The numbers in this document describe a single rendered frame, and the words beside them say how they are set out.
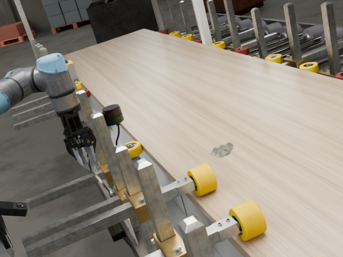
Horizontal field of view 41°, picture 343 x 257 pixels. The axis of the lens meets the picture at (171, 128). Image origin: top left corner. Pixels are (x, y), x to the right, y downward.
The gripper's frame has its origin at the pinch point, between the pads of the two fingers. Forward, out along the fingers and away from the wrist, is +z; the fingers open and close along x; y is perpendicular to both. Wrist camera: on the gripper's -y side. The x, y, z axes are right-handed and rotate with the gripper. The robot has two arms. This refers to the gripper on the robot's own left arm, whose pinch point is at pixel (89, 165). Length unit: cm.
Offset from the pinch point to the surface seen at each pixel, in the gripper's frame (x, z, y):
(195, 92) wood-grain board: 60, 11, -58
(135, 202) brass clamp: 6.2, 3.6, 25.4
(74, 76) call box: 10, -16, -53
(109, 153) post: 7.6, 0.3, -3.7
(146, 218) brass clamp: 7.2, 7.6, 28.6
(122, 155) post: 7.6, -8.4, 21.3
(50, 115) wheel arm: -3, 16, -125
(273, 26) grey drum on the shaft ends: 157, 17, -143
